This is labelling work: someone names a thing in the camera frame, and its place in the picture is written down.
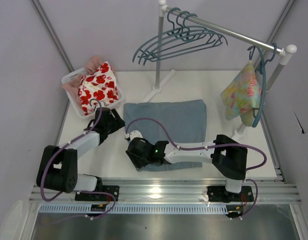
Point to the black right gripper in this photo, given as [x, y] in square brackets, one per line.
[133, 153]

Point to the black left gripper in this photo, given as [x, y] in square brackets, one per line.
[113, 120]

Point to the light blue denim skirt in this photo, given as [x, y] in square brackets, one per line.
[186, 122]

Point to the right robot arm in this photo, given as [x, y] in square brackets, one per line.
[226, 155]

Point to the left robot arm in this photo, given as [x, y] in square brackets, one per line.
[58, 171]

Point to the teal hanger holding cloth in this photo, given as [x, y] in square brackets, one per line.
[257, 112]

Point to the red poppy floral cloth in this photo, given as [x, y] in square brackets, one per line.
[98, 87]

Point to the white plastic laundry basket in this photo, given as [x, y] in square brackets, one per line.
[78, 110]

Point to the pink cloth in basket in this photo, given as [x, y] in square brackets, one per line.
[73, 85]

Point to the pastel floral hanging cloth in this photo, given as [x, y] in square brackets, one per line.
[242, 96]

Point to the white metal clothes rack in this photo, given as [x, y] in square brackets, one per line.
[284, 53]

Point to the white slotted cable duct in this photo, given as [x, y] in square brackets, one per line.
[123, 208]

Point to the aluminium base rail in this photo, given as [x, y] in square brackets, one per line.
[160, 191]

